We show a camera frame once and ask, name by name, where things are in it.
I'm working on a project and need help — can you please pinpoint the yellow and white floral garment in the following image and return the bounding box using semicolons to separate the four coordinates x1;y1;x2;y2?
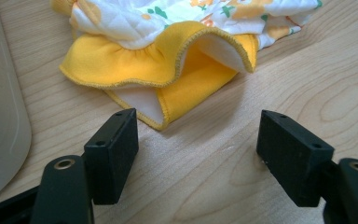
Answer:
49;0;324;132

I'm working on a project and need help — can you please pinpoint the beige plastic tray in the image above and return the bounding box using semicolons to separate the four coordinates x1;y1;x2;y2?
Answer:
0;0;33;206

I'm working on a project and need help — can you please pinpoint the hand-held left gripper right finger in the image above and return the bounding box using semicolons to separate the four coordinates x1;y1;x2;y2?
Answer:
255;109;358;224

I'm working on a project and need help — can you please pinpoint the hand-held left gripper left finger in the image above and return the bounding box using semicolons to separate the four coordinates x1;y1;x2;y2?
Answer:
30;107;140;224

